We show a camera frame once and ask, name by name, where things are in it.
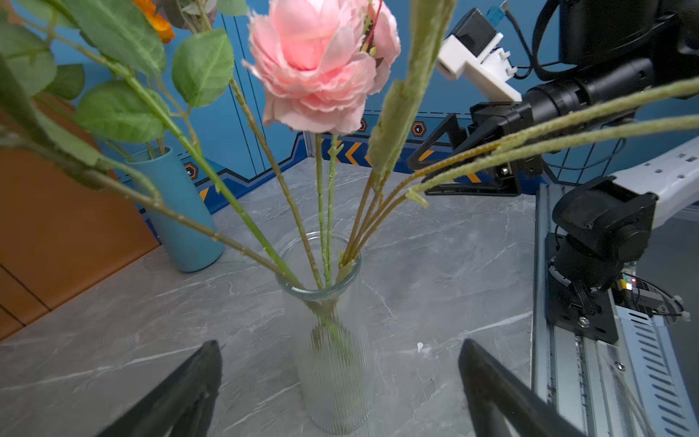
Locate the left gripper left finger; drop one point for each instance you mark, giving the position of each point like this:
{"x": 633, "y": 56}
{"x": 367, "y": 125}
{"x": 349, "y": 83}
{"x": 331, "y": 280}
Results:
{"x": 182, "y": 405}

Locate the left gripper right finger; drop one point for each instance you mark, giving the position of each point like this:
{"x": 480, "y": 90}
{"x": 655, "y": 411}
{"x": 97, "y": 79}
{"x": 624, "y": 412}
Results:
{"x": 498, "y": 402}

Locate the yellow poppy flower stem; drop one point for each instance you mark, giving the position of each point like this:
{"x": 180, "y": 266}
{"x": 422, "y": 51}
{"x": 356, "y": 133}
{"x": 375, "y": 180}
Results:
{"x": 385, "y": 205}

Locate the clear glass vase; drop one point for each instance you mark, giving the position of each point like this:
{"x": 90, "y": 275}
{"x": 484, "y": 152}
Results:
{"x": 330, "y": 343}

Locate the cream rose flower stem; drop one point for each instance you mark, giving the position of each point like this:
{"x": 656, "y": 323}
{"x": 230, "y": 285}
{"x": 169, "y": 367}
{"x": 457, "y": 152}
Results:
{"x": 119, "y": 37}

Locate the orange gerbera flower stem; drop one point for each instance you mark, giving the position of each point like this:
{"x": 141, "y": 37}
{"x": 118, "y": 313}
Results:
{"x": 200, "y": 71}

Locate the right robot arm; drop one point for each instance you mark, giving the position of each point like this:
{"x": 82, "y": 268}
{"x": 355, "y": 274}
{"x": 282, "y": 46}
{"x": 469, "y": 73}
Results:
{"x": 599, "y": 61}

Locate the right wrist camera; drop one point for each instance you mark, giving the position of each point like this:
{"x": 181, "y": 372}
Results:
{"x": 472, "y": 51}

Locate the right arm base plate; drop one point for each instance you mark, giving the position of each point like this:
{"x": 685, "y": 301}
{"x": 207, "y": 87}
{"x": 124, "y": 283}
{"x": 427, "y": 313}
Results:
{"x": 579, "y": 300}

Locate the aluminium front rail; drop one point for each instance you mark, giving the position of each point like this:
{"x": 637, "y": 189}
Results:
{"x": 606, "y": 369}

